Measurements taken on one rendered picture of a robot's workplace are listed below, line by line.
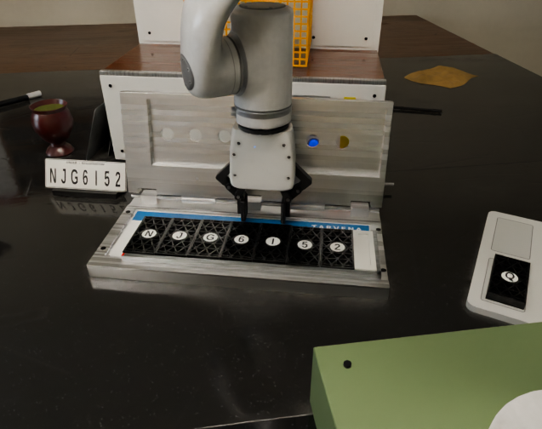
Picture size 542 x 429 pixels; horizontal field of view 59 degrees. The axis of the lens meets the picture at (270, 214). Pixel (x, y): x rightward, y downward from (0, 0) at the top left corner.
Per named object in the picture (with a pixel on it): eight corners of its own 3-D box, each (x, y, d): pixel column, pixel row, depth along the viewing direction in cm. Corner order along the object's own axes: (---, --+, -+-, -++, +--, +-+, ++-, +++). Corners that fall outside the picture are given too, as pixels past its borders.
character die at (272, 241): (252, 265, 71) (252, 259, 71) (261, 228, 79) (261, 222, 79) (285, 268, 71) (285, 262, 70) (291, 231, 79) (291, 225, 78)
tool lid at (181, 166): (118, 91, 79) (123, 90, 80) (128, 201, 86) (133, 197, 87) (393, 102, 75) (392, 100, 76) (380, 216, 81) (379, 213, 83)
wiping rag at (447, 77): (448, 90, 144) (449, 85, 143) (399, 77, 155) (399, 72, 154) (485, 75, 157) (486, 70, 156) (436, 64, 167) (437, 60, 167)
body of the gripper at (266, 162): (224, 124, 69) (227, 192, 75) (295, 127, 68) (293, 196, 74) (233, 105, 75) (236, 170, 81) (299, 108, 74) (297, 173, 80)
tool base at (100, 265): (88, 277, 72) (83, 257, 70) (137, 204, 90) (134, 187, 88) (387, 300, 68) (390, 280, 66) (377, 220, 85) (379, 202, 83)
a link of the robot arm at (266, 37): (244, 117, 65) (302, 105, 69) (241, 13, 58) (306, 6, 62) (219, 99, 71) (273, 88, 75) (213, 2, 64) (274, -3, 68)
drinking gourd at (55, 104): (35, 161, 105) (20, 112, 99) (46, 145, 112) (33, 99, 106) (76, 159, 105) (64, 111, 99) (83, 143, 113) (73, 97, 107)
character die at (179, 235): (155, 259, 73) (154, 253, 72) (174, 223, 81) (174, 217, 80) (186, 261, 72) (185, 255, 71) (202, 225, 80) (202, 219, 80)
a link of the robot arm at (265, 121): (225, 111, 67) (226, 131, 69) (289, 114, 66) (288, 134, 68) (236, 92, 74) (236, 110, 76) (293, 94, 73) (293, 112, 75)
